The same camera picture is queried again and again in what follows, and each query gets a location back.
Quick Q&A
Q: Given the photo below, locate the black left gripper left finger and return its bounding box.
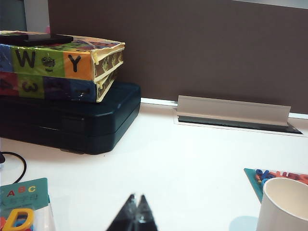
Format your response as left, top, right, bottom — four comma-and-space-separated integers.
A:
105, 193, 139, 231

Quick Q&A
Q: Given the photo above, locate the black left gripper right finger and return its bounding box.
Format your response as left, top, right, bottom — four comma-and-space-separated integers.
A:
135, 194, 158, 231

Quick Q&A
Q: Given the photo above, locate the dark blue plastic case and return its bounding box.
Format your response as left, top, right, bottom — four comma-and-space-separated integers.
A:
0, 81, 141, 155

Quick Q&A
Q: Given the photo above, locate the yellow plastic letter D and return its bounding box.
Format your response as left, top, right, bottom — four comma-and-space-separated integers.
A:
0, 208, 35, 231

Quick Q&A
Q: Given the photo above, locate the teal ABC letter package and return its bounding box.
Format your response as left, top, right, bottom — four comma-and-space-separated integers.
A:
0, 177, 56, 231

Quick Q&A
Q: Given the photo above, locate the teal toy number package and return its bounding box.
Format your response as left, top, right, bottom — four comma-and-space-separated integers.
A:
244, 167, 308, 203

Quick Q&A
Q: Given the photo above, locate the white paper cup blue logo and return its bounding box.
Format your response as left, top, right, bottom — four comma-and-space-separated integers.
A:
256, 177, 308, 231

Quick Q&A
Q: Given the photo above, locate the colourful number puzzle box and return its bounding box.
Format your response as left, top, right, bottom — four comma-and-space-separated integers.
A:
0, 69, 118, 103

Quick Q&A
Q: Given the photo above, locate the colourful letter puzzle box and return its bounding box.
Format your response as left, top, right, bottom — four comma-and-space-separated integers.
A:
0, 30, 126, 81

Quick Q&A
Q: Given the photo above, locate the brown desk divider panel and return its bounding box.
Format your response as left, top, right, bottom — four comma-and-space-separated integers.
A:
48, 0, 308, 114

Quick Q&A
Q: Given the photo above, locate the black flat stand base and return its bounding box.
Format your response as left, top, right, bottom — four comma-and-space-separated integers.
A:
0, 33, 74, 46

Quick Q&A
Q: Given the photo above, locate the black cable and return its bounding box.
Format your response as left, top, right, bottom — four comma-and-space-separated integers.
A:
0, 151, 27, 184

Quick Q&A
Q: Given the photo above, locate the grey desk cable flap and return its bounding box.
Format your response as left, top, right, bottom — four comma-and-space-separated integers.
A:
177, 95, 292, 128

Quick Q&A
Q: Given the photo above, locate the grey stand post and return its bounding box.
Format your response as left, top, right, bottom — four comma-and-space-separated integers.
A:
23, 0, 51, 39

